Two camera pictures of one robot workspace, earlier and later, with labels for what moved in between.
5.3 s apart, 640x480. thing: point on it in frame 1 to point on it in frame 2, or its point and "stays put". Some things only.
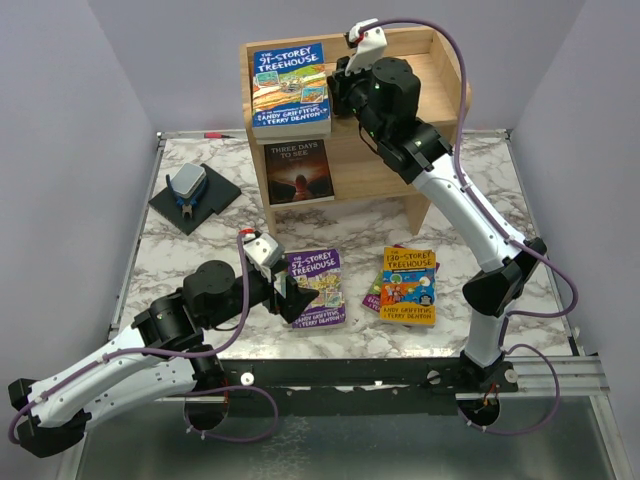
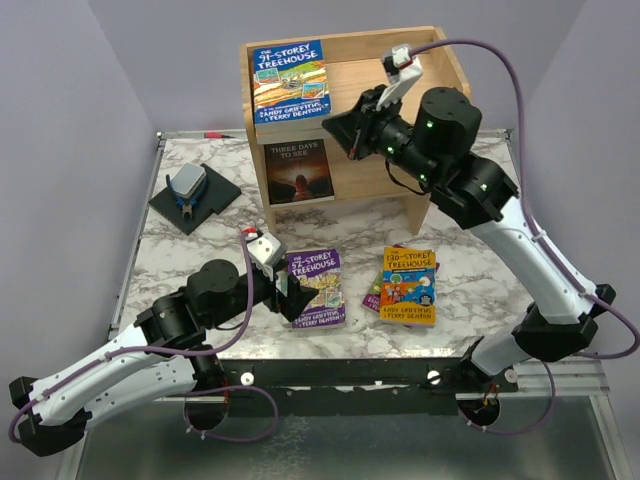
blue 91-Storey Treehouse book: x=290 y=92 stays put
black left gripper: x=297 y=298 stays put
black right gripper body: x=350 y=92 to x=382 y=132
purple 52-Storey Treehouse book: x=318 y=270 stays put
